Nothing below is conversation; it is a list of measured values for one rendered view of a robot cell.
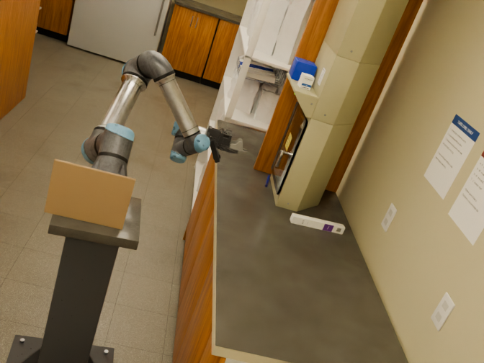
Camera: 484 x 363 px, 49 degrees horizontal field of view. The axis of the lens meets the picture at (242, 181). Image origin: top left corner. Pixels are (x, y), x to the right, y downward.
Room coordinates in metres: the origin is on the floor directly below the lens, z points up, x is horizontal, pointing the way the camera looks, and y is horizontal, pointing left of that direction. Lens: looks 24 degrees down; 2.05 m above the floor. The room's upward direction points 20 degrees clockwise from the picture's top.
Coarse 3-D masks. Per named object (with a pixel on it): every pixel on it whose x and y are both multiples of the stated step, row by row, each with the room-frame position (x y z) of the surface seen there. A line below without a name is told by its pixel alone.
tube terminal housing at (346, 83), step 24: (336, 72) 2.36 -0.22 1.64; (360, 72) 2.40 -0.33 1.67; (336, 96) 2.36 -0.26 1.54; (360, 96) 2.48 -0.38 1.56; (312, 120) 2.35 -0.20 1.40; (336, 120) 2.38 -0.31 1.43; (312, 144) 2.36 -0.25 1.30; (336, 144) 2.46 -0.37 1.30; (312, 168) 2.37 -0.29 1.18; (288, 192) 2.36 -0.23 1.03; (312, 192) 2.43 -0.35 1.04
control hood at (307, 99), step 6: (288, 78) 2.55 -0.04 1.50; (294, 84) 2.44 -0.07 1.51; (294, 90) 2.34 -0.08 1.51; (300, 90) 2.37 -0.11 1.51; (306, 90) 2.41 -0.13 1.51; (312, 90) 2.45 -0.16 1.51; (300, 96) 2.33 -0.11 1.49; (306, 96) 2.34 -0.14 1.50; (312, 96) 2.35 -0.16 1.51; (300, 102) 2.34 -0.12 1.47; (306, 102) 2.34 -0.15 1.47; (312, 102) 2.35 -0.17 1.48; (306, 108) 2.34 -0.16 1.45; (312, 108) 2.35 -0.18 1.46; (306, 114) 2.34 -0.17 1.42; (312, 114) 2.35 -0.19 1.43
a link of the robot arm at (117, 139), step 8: (112, 128) 1.85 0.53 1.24; (120, 128) 1.86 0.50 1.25; (128, 128) 1.88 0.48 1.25; (104, 136) 1.84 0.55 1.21; (112, 136) 1.83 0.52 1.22; (120, 136) 1.84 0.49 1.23; (128, 136) 1.86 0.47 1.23; (96, 144) 1.86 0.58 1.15; (104, 144) 1.81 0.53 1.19; (112, 144) 1.81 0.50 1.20; (120, 144) 1.82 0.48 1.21; (128, 144) 1.85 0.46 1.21; (96, 152) 1.86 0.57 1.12; (112, 152) 1.79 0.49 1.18; (120, 152) 1.80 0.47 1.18; (128, 152) 1.84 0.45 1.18
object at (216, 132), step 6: (210, 126) 2.33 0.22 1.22; (210, 132) 2.31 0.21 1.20; (216, 132) 2.31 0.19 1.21; (222, 132) 2.33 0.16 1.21; (228, 132) 2.34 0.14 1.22; (210, 138) 2.32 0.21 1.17; (216, 138) 2.32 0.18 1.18; (222, 138) 2.30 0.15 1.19; (228, 138) 2.31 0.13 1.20; (216, 144) 2.32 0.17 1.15; (222, 144) 2.31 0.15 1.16; (228, 144) 2.32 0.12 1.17; (222, 150) 2.30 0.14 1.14
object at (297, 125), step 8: (296, 112) 2.59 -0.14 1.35; (296, 120) 2.53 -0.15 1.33; (304, 120) 2.39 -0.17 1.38; (288, 128) 2.63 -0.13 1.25; (296, 128) 2.48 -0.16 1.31; (304, 128) 2.36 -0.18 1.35; (288, 136) 2.57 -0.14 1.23; (296, 136) 2.42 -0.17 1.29; (296, 144) 2.37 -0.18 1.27; (288, 160) 2.39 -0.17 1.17; (280, 168) 2.48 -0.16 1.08; (288, 168) 2.36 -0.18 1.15; (280, 176) 2.42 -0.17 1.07; (280, 184) 2.36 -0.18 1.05
